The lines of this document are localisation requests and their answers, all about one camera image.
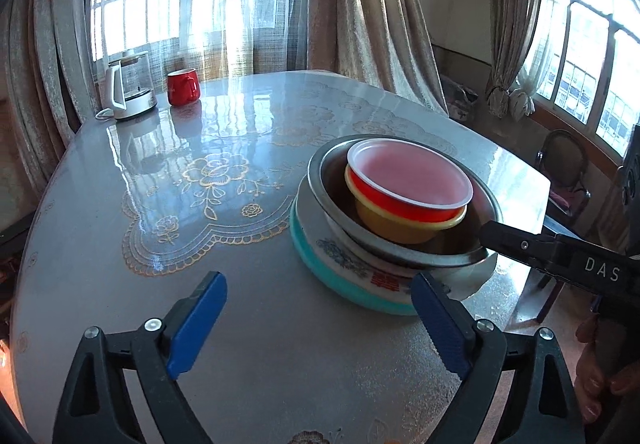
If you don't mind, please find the sheer white curtain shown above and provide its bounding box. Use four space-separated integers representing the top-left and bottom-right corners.
90 0 311 80

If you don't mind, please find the white glass electric kettle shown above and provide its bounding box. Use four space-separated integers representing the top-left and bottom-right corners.
95 50 159 121

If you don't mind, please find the beige tied curtain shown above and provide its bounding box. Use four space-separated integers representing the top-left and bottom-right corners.
482 0 556 120

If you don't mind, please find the teal plastic plate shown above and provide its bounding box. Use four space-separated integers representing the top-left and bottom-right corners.
289 204 426 316

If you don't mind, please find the floral plastic tablecloth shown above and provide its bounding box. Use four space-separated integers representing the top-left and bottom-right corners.
12 70 552 444

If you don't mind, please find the red mug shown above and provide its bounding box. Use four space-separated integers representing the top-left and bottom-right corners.
166 68 202 107

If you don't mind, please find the wide corner window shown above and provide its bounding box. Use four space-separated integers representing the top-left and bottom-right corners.
530 0 640 157

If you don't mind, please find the yellow plastic bowl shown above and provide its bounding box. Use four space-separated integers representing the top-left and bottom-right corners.
344 164 468 245

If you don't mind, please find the person's right hand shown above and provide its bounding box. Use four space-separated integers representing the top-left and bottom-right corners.
575 314 640 425

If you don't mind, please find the beige draped curtain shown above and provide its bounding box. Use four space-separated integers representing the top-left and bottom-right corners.
305 0 448 115

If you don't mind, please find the dark round-back chair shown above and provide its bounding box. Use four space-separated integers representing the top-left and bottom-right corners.
534 129 592 220

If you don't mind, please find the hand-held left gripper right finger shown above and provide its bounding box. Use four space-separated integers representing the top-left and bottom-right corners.
410 271 587 444

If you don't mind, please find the large white printed plate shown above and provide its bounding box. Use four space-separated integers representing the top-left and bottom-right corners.
295 174 498 305

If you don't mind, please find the beige side curtain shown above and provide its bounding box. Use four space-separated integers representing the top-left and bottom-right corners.
0 0 101 195

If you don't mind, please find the red plastic bowl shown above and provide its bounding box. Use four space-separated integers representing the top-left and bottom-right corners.
346 139 474 223

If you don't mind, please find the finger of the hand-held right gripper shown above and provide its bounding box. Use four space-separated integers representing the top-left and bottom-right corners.
480 220 557 275

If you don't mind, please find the stainless steel bowl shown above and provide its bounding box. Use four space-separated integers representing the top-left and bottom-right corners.
307 135 505 270

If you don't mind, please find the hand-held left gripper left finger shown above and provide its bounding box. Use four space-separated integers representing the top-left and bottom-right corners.
51 271 229 444

